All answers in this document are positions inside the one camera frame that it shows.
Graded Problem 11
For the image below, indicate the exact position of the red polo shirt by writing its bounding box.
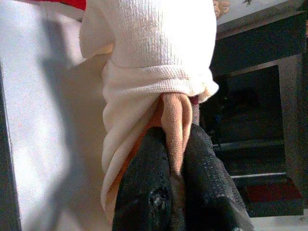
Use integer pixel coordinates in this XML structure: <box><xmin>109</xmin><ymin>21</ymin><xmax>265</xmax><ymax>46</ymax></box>
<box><xmin>36</xmin><ymin>0</ymin><xmax>88</xmax><ymax>12</ymax></box>

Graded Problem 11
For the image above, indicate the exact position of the cream white knit shirt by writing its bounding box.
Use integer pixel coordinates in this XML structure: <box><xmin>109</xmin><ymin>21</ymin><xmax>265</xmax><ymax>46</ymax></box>
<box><xmin>78</xmin><ymin>0</ymin><xmax>220</xmax><ymax>218</ymax></box>

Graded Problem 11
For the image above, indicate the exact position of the black TV stand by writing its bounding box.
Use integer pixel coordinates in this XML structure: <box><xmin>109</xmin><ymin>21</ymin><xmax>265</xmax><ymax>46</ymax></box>
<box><xmin>210</xmin><ymin>7</ymin><xmax>308</xmax><ymax>218</ymax></box>

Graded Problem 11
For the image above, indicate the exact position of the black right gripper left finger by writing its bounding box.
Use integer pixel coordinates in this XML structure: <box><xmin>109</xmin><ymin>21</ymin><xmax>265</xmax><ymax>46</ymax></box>
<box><xmin>112</xmin><ymin>126</ymin><xmax>174</xmax><ymax>231</ymax></box>

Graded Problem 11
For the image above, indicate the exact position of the dark red box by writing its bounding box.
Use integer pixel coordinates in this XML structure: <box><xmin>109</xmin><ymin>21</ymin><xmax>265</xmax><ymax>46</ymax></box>
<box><xmin>244</xmin><ymin>179</ymin><xmax>303</xmax><ymax>202</ymax></box>

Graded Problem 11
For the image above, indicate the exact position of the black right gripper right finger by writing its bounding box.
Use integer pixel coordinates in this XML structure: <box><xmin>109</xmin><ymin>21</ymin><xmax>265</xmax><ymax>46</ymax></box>
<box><xmin>182</xmin><ymin>124</ymin><xmax>256</xmax><ymax>231</ymax></box>

